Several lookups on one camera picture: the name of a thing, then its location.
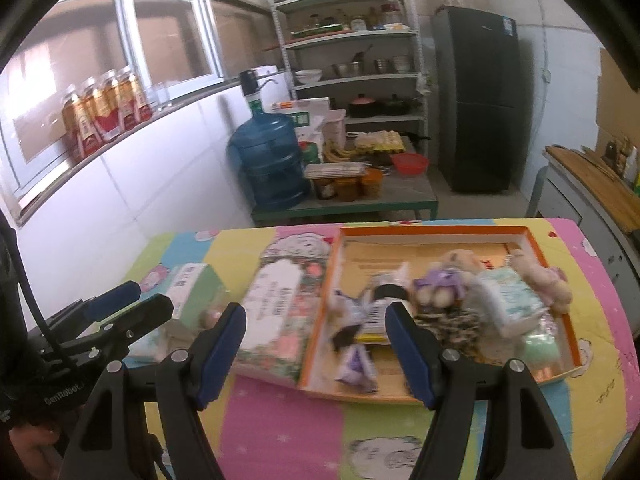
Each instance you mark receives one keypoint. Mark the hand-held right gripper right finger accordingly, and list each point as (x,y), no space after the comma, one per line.
(411,355)

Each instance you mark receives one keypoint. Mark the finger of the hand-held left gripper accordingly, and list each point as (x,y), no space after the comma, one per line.
(145,317)
(112,300)

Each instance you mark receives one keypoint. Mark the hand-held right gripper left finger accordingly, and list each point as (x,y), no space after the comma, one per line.
(220,355)

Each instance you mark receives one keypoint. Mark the leopard print scarf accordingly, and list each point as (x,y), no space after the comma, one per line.
(447,332)

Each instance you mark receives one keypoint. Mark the beige plush bear purple ribbon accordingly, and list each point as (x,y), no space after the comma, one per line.
(445,280)

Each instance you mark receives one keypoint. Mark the orange cardboard box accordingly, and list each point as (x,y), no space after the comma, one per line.
(380,250)

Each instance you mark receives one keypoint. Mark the white green tissue pack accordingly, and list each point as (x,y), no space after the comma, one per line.
(510,302)

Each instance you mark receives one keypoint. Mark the clear green plastic bag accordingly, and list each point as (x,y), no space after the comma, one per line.
(540,352)

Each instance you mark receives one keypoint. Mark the beige teddy bear plush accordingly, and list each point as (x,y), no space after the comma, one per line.
(542,277)

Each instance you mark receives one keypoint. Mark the person's left hand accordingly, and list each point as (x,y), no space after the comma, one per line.
(37,452)

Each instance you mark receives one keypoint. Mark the white green cardboard box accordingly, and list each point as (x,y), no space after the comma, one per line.
(187,295)

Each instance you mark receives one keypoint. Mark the white barcode packet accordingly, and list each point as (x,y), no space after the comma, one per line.
(375,322)

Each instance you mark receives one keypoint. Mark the purple snack packet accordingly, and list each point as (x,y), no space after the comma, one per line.
(357,367)

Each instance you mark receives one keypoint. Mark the floral wet wipes pack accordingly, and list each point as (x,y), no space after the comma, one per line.
(280,310)

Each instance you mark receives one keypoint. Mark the colourful cartoon print blanket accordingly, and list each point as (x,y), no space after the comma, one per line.
(300,430)

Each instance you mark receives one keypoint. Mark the low green metal table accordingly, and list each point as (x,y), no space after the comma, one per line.
(400,195)

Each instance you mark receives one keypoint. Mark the orange sauce jar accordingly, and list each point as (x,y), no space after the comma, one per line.
(372,182)

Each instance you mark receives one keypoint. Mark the red plastic bowl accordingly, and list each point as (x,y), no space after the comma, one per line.
(410,164)

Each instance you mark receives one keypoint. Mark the blue water jug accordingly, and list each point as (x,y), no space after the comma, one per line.
(270,160)

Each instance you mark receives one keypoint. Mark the grey cabinet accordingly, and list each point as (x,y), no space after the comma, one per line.
(575,220)

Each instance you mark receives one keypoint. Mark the egg carton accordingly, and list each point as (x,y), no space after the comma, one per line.
(379,141)

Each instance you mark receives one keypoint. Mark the white green food bag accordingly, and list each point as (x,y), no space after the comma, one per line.
(300,120)

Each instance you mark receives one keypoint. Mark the black red lidded pan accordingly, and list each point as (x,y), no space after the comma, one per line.
(364,106)

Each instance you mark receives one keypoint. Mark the sliding window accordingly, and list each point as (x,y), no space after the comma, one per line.
(125,40)

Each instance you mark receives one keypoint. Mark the dark grey refrigerator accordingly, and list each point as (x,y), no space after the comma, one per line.
(475,100)

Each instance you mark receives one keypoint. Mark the white ceramic bowl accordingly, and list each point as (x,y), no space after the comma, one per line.
(308,76)

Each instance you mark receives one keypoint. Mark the metal bowl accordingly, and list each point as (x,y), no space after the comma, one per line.
(347,69)

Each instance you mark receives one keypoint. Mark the white metal shelf rack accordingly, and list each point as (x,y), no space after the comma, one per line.
(350,50)

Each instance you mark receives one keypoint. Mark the brown cardboard sheet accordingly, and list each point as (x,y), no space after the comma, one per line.
(617,100)

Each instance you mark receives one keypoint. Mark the wall socket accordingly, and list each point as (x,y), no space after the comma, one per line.
(546,76)

